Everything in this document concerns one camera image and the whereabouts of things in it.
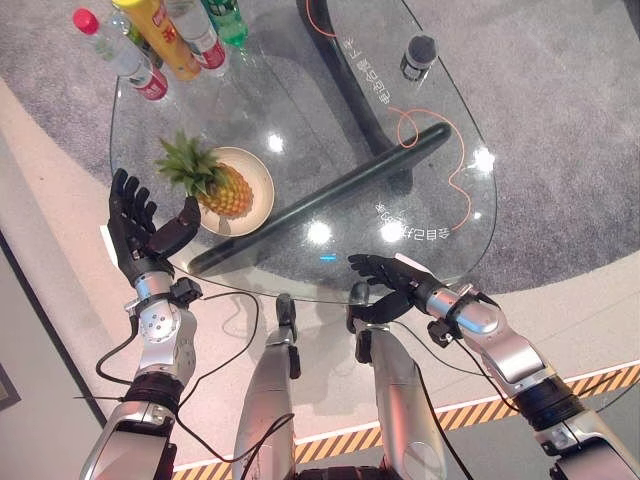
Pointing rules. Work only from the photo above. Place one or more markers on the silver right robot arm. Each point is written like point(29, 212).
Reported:
point(525, 370)

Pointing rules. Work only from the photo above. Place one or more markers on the small dark bottle black cap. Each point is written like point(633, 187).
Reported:
point(419, 56)

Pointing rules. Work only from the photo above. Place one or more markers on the yellow orange juice bottle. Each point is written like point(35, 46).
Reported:
point(167, 40)

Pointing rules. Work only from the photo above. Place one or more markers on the clear water bottle red label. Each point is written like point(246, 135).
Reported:
point(202, 35)

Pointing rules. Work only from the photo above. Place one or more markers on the pineapple with green crown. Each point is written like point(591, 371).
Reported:
point(210, 177)

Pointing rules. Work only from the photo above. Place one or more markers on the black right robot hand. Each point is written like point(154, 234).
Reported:
point(389, 282)

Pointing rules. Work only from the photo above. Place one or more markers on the silver robot leg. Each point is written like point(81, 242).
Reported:
point(270, 395)
point(400, 400)

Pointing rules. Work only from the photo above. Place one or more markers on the silver right robot leg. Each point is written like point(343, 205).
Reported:
point(400, 400)

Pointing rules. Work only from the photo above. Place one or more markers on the round beige plate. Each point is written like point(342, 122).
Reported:
point(247, 192)

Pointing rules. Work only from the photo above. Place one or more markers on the green soda bottle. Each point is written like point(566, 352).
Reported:
point(227, 22)

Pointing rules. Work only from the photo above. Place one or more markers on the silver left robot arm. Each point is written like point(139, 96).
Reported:
point(145, 370)

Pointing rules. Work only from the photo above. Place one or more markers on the yellow black hazard floor tape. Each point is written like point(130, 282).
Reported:
point(450, 410)

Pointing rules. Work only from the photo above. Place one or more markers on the water bottle with red cap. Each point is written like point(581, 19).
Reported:
point(122, 55)

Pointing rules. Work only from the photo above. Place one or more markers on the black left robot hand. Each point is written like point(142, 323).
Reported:
point(131, 227)

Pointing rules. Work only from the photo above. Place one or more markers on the silver left robot leg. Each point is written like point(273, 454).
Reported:
point(270, 395)

